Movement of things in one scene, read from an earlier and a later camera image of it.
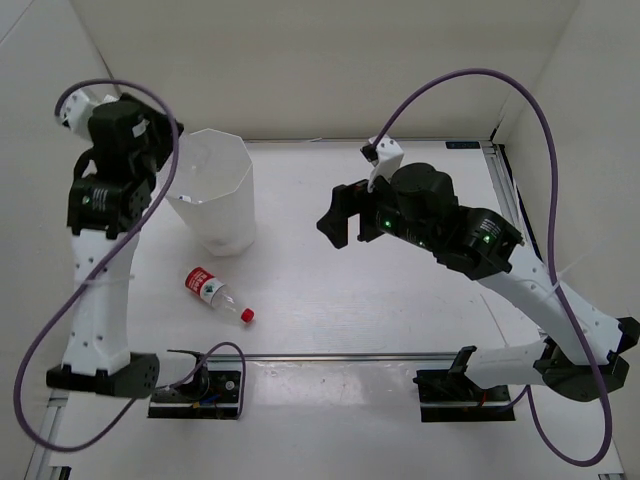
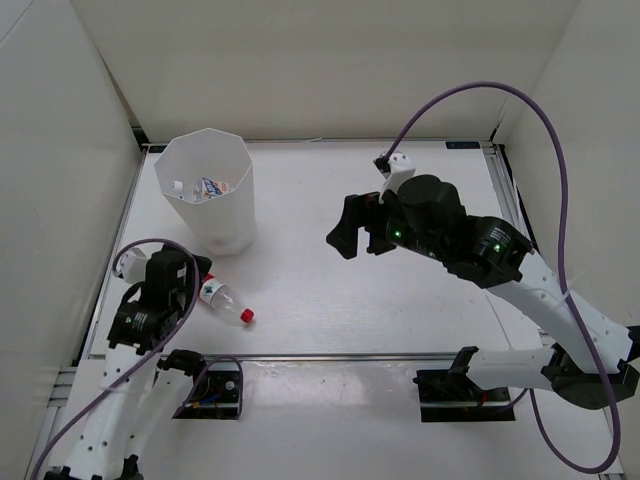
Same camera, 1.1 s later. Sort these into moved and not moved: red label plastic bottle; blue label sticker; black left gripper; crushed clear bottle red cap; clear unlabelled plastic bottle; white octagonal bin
Moved: crushed clear bottle red cap; black left gripper; clear unlabelled plastic bottle
Not moved: red label plastic bottle; blue label sticker; white octagonal bin
